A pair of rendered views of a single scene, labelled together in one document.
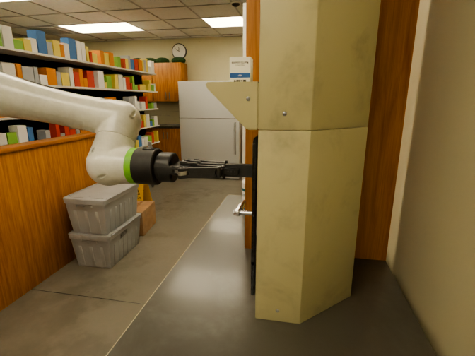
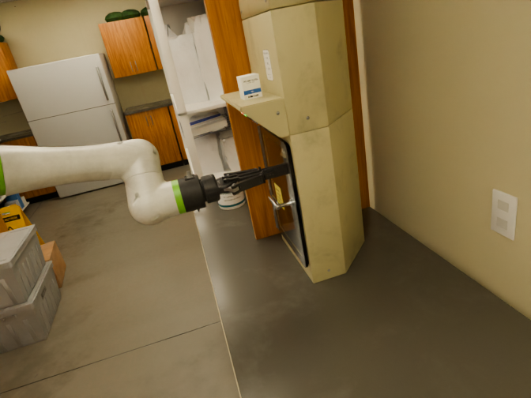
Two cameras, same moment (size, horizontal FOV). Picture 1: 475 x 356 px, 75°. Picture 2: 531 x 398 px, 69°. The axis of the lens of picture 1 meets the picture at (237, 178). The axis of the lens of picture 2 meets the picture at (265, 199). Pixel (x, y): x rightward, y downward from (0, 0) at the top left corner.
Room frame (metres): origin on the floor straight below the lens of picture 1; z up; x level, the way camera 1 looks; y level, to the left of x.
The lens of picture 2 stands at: (-0.22, 0.42, 1.67)
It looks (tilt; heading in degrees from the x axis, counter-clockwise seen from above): 23 degrees down; 338
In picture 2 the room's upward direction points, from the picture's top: 11 degrees counter-clockwise
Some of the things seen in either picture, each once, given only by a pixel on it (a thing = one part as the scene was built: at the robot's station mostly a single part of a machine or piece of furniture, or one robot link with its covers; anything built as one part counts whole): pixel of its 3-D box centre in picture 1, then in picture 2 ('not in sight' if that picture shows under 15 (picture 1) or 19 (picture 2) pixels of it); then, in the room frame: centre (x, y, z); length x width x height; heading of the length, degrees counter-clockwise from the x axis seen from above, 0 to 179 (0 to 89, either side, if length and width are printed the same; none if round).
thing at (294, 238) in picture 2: (261, 203); (282, 193); (0.82, -0.07, 1.19); 0.30 x 0.01 x 0.40; 169
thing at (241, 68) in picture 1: (241, 71); (249, 86); (0.79, -0.01, 1.54); 0.05 x 0.05 x 0.06; 81
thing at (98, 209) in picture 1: (105, 205); (2, 268); (2.77, 1.25, 0.49); 0.60 x 0.42 x 0.33; 169
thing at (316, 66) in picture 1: (312, 157); (315, 143); (0.80, -0.20, 1.33); 0.32 x 0.25 x 0.77; 169
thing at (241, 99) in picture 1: (244, 104); (251, 113); (0.83, -0.02, 1.46); 0.32 x 0.11 x 0.10; 169
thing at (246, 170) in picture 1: (239, 170); (274, 171); (0.72, -0.01, 1.31); 0.07 x 0.01 x 0.03; 79
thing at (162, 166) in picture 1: (177, 167); (220, 185); (0.75, 0.15, 1.31); 0.09 x 0.08 x 0.07; 79
